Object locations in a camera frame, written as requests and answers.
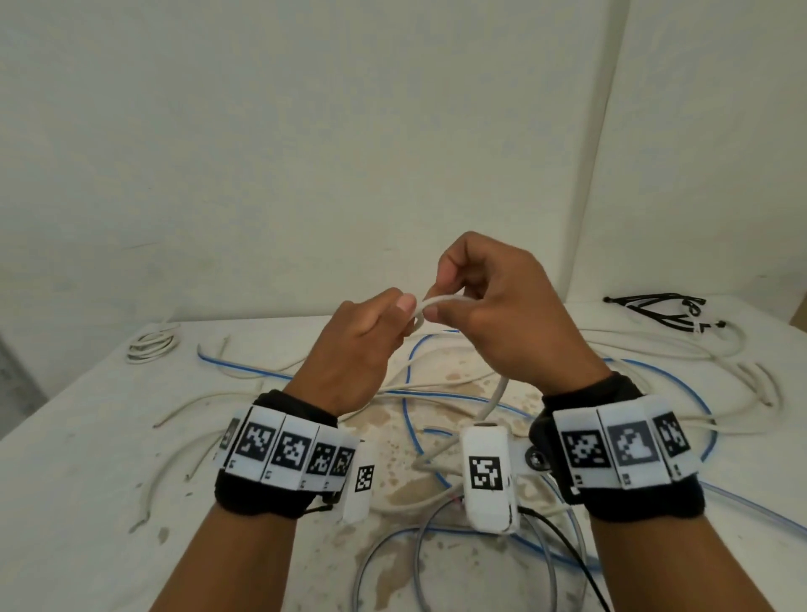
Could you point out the person's left hand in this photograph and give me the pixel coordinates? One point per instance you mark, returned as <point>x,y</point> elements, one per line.
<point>353,353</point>

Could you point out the person's right hand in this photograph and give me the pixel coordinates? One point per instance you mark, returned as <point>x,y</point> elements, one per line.
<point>523,315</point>

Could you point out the person's left forearm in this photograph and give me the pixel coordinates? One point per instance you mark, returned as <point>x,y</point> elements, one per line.
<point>227,561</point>

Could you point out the black left wristband with markers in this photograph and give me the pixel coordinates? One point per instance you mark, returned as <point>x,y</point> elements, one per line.
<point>252,498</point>

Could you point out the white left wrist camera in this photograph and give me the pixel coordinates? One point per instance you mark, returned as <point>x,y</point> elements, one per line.
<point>358,498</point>

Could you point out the black wristband with markers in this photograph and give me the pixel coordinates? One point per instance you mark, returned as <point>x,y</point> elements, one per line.
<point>252,498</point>
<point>643,501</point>

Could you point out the black right wristband with markers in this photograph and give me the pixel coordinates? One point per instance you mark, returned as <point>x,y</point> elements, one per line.
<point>643,501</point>

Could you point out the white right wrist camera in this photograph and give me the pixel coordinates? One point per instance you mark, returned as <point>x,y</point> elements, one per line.
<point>488,511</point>

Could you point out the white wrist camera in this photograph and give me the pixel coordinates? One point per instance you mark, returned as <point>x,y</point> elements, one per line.
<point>358,498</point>
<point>488,511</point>

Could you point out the person's right forearm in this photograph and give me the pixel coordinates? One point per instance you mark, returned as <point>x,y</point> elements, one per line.
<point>662,567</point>

